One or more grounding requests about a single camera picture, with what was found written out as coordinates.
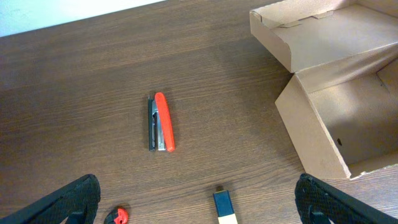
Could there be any yellow highlighter with blue cap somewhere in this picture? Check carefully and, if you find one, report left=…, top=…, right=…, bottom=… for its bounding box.
left=213, top=186, right=238, bottom=224

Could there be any open brown cardboard box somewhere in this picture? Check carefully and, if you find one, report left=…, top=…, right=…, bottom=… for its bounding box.
left=249, top=0, right=397, bottom=179

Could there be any orange and black stapler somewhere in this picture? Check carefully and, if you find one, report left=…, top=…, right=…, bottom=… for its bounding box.
left=147, top=92, right=175, bottom=152

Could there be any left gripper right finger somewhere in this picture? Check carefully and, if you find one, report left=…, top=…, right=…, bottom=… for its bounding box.
left=295, top=174, right=397, bottom=224

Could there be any orange utility knife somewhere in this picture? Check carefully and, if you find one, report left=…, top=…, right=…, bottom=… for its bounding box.
left=104, top=207, right=129, bottom=224

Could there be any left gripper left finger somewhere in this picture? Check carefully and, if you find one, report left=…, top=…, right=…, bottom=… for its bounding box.
left=1, top=174, right=101, bottom=224

